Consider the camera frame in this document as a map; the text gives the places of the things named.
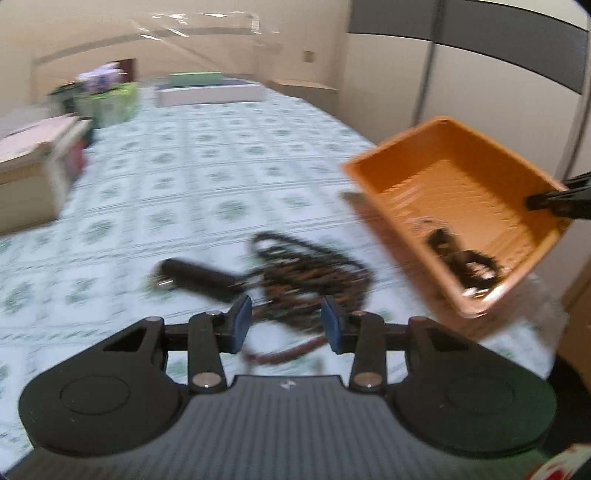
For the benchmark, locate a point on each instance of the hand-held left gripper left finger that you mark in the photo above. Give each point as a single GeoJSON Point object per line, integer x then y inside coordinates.
{"type": "Point", "coordinates": [240, 323]}

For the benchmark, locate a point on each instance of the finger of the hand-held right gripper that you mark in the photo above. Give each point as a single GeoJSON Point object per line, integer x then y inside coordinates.
{"type": "Point", "coordinates": [581, 179]}
{"type": "Point", "coordinates": [568, 201]}

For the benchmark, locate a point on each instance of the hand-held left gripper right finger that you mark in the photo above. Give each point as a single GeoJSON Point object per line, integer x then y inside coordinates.
{"type": "Point", "coordinates": [332, 325]}

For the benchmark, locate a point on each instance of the orange plastic tray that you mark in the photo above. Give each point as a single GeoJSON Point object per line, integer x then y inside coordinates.
{"type": "Point", "coordinates": [461, 184]}

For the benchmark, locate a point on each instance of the black watch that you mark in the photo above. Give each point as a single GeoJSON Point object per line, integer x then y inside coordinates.
{"type": "Point", "coordinates": [461, 263]}

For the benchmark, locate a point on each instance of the white grey sliding wardrobe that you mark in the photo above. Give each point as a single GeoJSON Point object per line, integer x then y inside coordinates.
{"type": "Point", "coordinates": [485, 69]}

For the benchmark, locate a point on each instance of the white long box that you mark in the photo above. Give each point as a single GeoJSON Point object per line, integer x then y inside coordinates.
{"type": "Point", "coordinates": [207, 97]}

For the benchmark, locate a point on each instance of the white nightstand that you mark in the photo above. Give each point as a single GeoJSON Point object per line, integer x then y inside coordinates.
{"type": "Point", "coordinates": [304, 90]}

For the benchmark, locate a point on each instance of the green long box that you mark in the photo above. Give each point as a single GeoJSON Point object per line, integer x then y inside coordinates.
{"type": "Point", "coordinates": [196, 79]}

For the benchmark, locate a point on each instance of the beige cardboard box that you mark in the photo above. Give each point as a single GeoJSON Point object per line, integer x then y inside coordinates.
{"type": "Point", "coordinates": [27, 194]}

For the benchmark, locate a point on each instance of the green tissue box pack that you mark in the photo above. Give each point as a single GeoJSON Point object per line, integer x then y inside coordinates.
{"type": "Point", "coordinates": [111, 106]}

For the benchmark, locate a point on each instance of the red white patterned cloth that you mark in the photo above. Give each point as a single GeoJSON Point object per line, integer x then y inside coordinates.
{"type": "Point", "coordinates": [563, 466]}

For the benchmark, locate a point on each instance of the dark red box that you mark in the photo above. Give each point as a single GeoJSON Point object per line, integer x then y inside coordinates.
{"type": "Point", "coordinates": [129, 69]}

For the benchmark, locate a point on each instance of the white purple tissue pack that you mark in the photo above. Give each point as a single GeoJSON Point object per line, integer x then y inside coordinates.
{"type": "Point", "coordinates": [99, 78]}

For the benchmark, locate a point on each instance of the headboard wrapped in plastic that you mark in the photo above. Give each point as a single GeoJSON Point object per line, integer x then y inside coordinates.
{"type": "Point", "coordinates": [138, 55]}

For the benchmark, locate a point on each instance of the wall socket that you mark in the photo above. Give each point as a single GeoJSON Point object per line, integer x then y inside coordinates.
{"type": "Point", "coordinates": [308, 56]}

